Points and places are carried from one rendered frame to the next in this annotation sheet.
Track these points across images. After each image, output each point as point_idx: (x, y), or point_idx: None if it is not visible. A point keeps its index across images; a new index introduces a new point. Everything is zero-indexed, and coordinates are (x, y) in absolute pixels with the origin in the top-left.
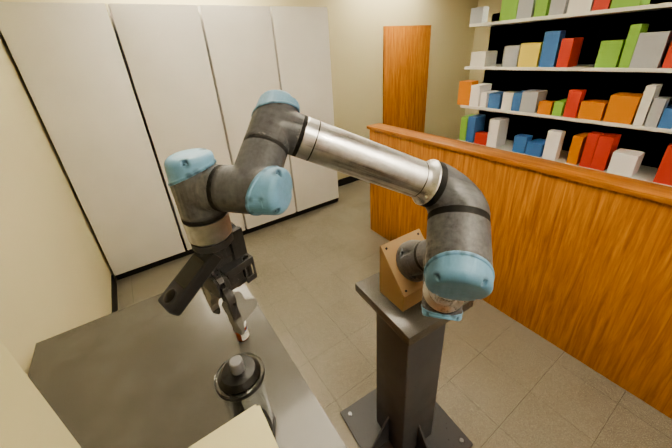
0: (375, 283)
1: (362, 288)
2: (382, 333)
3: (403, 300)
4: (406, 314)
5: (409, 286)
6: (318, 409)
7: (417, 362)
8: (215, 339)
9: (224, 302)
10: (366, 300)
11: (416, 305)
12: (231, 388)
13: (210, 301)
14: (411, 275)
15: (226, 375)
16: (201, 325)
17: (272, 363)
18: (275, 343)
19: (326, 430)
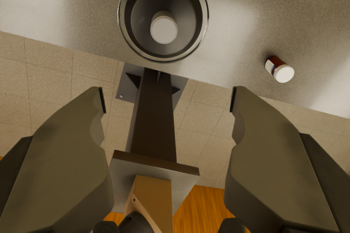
0: (180, 184)
1: (188, 175)
2: (166, 138)
3: (134, 188)
4: (131, 174)
5: (134, 205)
6: (127, 59)
7: (131, 132)
8: (308, 38)
9: (21, 232)
10: (179, 165)
11: (130, 184)
12: None
13: (246, 127)
14: (131, 221)
15: (172, 0)
16: (346, 38)
17: (210, 62)
18: (226, 81)
19: (104, 49)
